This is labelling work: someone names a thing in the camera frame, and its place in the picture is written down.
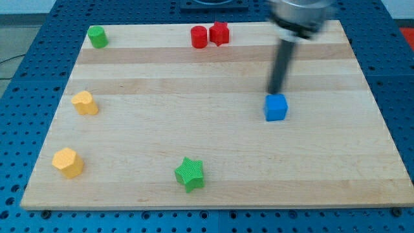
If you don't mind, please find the green cylinder block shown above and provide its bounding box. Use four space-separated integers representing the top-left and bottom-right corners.
87 26 109 49

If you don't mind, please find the blue cube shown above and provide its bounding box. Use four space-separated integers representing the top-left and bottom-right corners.
263 94 289 122

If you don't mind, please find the black cable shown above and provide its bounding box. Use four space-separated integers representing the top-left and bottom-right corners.
0 53 26 80

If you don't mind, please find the yellow heart block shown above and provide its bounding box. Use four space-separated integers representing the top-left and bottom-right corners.
71 91 99 115

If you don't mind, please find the red star block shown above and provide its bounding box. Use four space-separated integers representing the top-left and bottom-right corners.
209 21 230 47

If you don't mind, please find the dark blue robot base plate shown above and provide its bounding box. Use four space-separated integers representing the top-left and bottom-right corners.
179 0 249 12

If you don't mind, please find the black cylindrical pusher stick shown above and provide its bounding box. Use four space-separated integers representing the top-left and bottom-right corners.
267 39 296 94

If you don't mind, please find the wooden board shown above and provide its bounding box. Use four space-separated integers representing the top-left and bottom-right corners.
21 21 413 210

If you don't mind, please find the green star block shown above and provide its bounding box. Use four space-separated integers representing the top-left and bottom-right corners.
175 157 204 193

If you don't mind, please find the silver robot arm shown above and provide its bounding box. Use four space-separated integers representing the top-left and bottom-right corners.
268 0 334 42

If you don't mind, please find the red cylinder block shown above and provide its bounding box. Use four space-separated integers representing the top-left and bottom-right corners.
190 25 208 49

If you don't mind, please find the yellow hexagon block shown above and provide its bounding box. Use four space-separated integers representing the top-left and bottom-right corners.
52 148 84 179

